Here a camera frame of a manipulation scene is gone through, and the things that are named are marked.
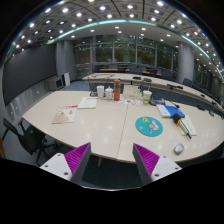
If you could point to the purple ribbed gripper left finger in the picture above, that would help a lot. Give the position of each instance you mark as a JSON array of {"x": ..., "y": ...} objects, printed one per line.
[{"x": 69, "y": 166}]

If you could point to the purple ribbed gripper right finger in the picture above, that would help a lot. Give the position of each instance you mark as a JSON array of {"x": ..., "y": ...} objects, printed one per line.
[{"x": 151, "y": 166}]

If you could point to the small grey computer mouse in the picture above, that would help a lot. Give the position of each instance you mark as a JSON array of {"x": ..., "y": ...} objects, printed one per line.
[{"x": 178, "y": 149}]

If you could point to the round teal mouse pad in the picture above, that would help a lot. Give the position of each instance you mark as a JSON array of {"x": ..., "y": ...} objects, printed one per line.
[{"x": 149, "y": 126}]

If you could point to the black office chair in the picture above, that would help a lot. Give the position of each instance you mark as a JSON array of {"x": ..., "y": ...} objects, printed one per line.
[{"x": 32, "y": 140}]

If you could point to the white notebook with pen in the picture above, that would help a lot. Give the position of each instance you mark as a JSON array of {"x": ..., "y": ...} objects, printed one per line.
[{"x": 186, "y": 120}]

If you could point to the white green booklet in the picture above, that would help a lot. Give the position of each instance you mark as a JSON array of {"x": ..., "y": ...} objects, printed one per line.
[{"x": 88, "y": 103}]

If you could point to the black pouch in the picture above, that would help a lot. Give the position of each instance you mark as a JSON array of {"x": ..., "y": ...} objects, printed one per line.
[{"x": 157, "y": 101}]

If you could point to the colourful leaflet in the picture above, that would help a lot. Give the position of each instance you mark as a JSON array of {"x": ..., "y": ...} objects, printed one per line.
[{"x": 128, "y": 101}]

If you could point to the green white drink cup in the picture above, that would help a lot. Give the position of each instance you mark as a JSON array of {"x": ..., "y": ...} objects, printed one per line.
[{"x": 146, "y": 96}]

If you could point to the white standing paper sheet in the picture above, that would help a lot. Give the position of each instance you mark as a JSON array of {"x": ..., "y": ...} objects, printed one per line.
[{"x": 132, "y": 92}]

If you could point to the white paper cup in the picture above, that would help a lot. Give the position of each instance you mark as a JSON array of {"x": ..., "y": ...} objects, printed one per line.
[{"x": 100, "y": 91}]

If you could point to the white lidded mug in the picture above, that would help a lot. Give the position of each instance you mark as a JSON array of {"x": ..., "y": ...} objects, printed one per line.
[{"x": 109, "y": 93}]

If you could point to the red orange water bottle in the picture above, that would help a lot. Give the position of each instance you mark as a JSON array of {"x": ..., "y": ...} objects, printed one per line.
[{"x": 117, "y": 87}]

